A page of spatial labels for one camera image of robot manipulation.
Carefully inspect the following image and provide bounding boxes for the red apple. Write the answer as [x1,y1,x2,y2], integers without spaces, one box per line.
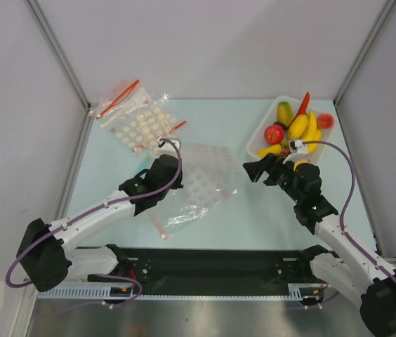
[264,124,285,145]

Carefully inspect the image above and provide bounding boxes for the clear bag pink dots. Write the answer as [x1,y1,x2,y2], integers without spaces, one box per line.
[149,143,239,240]

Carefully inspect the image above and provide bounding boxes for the red grape bunch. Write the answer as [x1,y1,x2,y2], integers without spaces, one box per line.
[278,149,291,159]

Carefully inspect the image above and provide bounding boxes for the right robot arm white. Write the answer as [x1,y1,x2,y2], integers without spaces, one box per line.
[243,154,396,336]

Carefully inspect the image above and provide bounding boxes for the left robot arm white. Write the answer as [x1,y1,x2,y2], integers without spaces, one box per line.
[13,154,183,292]

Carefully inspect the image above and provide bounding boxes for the clear bag blue zipper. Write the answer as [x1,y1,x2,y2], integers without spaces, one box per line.
[137,155,154,172]

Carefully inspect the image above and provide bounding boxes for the clear bag cream dots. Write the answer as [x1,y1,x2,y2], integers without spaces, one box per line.
[97,89,186,154]

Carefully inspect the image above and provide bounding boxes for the clear bag red zipper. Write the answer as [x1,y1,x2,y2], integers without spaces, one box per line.
[88,79,140,119]

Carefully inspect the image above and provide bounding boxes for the yellow pepper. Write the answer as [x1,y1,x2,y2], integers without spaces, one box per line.
[257,143,284,158]

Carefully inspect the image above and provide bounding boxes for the yellow pear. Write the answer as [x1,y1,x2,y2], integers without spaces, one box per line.
[293,159,310,171]

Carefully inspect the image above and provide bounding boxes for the dark purple fruit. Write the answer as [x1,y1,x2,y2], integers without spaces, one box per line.
[274,121,289,131]

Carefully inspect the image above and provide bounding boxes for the yellow banana bunch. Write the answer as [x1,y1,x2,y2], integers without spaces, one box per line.
[301,112,321,141]

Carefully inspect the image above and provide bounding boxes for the green yellow mango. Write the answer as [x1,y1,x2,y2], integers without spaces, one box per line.
[277,101,294,128]

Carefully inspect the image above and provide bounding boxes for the red chili pepper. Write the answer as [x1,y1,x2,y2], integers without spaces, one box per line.
[295,92,310,118]

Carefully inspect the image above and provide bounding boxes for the red orange peach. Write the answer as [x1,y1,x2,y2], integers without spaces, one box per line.
[317,113,334,130]

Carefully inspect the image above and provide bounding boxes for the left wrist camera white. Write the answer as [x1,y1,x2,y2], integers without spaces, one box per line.
[151,137,181,158]

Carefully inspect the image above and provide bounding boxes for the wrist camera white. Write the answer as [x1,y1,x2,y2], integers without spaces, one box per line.
[283,139,308,164]
[151,137,181,158]

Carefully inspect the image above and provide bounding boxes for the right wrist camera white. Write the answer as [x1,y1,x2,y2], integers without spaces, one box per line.
[283,139,308,164]

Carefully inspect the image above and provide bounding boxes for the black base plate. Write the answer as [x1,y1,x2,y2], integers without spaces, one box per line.
[87,244,339,296]

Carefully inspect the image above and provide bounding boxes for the grey cable duct rail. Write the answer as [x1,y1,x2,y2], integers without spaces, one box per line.
[38,282,324,301]

